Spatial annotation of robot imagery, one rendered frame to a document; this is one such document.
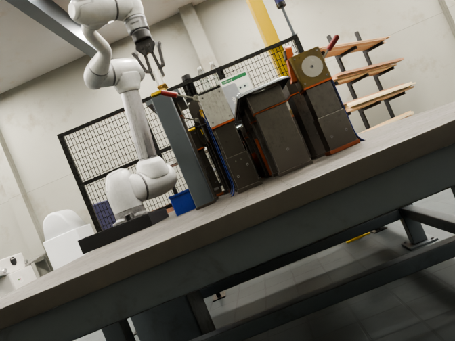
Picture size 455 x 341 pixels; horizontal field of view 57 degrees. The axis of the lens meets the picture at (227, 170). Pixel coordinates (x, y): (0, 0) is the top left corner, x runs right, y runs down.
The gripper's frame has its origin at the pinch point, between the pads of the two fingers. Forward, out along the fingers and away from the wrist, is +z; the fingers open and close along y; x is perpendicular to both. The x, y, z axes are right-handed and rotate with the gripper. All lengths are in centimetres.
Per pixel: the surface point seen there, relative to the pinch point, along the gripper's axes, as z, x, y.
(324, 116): 42, -27, 49
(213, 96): 20.5, -26.6, 16.7
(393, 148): 55, -94, 41
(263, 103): 30, -30, 31
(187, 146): 31.7, -16.9, 1.1
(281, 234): 62, -88, 16
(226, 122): 30.5, -26.6, 17.3
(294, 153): 49, -29, 34
